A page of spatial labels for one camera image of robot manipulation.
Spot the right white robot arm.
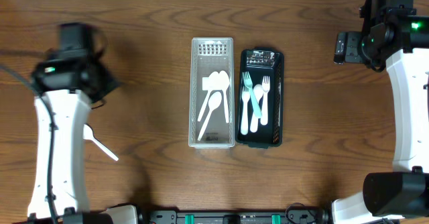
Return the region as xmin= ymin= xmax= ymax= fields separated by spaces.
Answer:
xmin=331 ymin=14 xmax=428 ymax=223

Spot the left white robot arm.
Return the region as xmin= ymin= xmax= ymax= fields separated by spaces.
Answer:
xmin=27 ymin=58 xmax=118 ymax=223

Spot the thick white plastic spoon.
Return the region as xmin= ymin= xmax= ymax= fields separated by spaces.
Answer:
xmin=249 ymin=84 xmax=265 ymax=134

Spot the dark green plastic basket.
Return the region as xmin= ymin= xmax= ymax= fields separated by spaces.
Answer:
xmin=235 ymin=47 xmax=284 ymax=149

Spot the clear plastic perforated basket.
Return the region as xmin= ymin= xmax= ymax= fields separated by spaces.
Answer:
xmin=188 ymin=38 xmax=235 ymax=149

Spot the white plastic fork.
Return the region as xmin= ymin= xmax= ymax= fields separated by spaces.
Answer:
xmin=261 ymin=76 xmax=270 ymax=125
xmin=240 ymin=87 xmax=250 ymax=135
xmin=243 ymin=72 xmax=262 ymax=118

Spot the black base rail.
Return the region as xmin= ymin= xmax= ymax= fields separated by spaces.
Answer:
xmin=100 ymin=202 xmax=336 ymax=224

